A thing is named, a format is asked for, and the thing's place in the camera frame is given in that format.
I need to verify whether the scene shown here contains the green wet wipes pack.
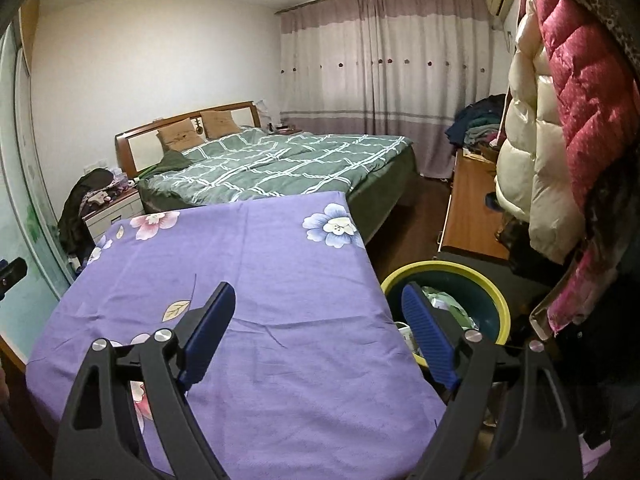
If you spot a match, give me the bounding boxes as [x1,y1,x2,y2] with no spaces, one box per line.
[422,286,480,330]

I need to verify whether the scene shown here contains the yellow rimmed trash bin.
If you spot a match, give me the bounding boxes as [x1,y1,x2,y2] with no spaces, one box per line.
[381,259,511,344]

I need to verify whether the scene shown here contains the sliding wardrobe door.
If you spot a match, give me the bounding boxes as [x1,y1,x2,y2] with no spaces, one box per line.
[1,26,73,363]

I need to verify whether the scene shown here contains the clothes pile on nightstand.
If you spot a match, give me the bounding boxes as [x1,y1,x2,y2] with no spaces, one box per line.
[58,168,130,266]

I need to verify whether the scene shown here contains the white nightstand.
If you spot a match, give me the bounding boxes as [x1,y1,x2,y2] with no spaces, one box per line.
[84,188,144,242]

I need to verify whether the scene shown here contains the wooden bed headboard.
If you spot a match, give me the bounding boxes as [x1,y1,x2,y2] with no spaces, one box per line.
[114,101,260,179]

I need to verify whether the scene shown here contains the purple floral table cloth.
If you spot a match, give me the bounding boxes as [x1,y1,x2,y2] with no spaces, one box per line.
[26,192,445,479]

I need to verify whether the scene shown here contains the wooden desk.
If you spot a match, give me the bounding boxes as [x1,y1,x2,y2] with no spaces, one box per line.
[438,151,509,264]

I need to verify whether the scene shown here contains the brown left pillow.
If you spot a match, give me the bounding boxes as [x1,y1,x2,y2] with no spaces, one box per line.
[156,118,204,152]

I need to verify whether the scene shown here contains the brown pillow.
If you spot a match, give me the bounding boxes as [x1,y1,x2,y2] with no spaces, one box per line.
[156,118,204,152]
[201,110,242,140]

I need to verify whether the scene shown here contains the white puffer jacket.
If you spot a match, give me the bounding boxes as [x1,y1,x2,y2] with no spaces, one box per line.
[495,0,584,263]

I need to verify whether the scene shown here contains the brown right pillow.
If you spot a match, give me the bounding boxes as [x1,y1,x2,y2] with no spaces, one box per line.
[201,110,242,140]

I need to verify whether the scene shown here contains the green plaid bed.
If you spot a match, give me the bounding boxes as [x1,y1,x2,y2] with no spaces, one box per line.
[138,128,418,243]

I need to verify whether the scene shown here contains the pile of clothes on desk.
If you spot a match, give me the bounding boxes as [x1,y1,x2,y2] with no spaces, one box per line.
[445,93,506,148]

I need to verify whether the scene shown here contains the red puffer jacket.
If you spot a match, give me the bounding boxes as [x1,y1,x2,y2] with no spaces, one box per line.
[536,0,639,208]

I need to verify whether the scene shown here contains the pink white curtain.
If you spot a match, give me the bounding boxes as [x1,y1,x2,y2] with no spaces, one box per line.
[280,0,511,179]

